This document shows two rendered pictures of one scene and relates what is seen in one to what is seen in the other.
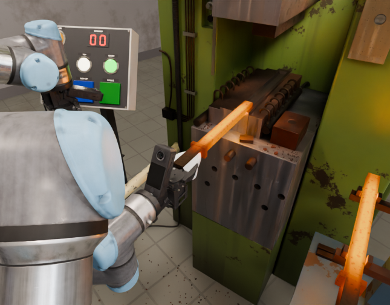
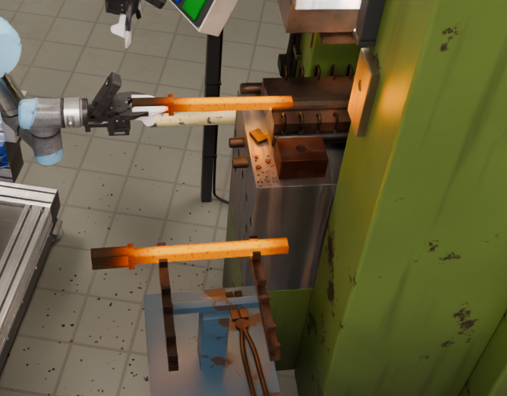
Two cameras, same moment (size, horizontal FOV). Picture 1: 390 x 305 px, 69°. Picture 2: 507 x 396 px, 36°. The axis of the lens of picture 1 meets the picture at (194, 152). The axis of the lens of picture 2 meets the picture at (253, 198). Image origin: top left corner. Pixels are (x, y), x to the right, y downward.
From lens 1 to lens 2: 1.51 m
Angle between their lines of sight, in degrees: 33
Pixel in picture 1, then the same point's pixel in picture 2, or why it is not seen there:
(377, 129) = (354, 215)
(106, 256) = (23, 118)
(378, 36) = (358, 103)
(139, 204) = (70, 105)
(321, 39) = not seen: hidden behind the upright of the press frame
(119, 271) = (35, 141)
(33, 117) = not seen: outside the picture
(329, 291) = (190, 317)
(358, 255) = (159, 251)
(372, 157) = (349, 248)
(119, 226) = (45, 107)
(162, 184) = (97, 104)
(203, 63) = not seen: hidden behind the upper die
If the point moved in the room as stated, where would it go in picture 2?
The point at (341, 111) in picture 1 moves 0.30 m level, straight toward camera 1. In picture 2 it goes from (346, 172) to (221, 182)
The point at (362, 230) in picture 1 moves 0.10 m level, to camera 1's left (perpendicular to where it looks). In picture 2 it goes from (191, 248) to (164, 221)
